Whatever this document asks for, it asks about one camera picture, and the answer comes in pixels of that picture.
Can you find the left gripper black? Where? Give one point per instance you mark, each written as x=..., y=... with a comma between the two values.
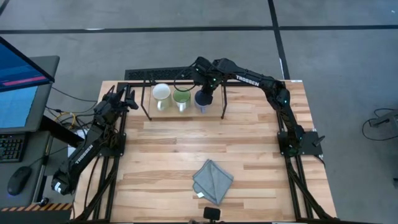
x=107, y=110

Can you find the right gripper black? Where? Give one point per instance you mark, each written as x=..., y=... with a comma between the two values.
x=205, y=77

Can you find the blue-grey mug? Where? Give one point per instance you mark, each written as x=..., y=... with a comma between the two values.
x=203, y=101

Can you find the mug with green interior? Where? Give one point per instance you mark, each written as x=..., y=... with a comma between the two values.
x=182, y=97

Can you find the mug with white interior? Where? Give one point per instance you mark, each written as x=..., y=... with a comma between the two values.
x=161, y=95

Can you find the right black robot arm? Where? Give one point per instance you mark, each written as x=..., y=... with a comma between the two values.
x=248, y=81

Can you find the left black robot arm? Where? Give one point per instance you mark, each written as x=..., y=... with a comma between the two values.
x=84, y=155

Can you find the black perforated metal panel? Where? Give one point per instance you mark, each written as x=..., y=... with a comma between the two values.
x=155, y=74

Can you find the black stand leg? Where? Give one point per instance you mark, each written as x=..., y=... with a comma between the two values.
x=59, y=130

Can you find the white paper sheet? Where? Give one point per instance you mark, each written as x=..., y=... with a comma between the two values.
x=71, y=152

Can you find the grey folded cloth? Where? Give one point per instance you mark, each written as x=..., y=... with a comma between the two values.
x=213, y=182

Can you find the grey side desk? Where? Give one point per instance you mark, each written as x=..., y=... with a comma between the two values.
x=31, y=146

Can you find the grey-framed display panel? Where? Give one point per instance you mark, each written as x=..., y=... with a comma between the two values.
x=18, y=109

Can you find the tilted blue screen monitor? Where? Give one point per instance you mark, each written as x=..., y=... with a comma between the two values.
x=18, y=68

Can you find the black keyboard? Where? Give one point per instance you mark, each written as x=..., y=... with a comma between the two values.
x=11, y=147

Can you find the black computer mouse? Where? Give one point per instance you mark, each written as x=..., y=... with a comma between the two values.
x=18, y=180

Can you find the grey stand foot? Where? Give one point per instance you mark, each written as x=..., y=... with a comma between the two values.
x=387, y=116

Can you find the black aluminium table frame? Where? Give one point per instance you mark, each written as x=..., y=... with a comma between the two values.
x=133, y=83

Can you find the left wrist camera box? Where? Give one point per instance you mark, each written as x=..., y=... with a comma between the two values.
x=102, y=109

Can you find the black table-level camera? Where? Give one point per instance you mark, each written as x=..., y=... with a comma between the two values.
x=212, y=213

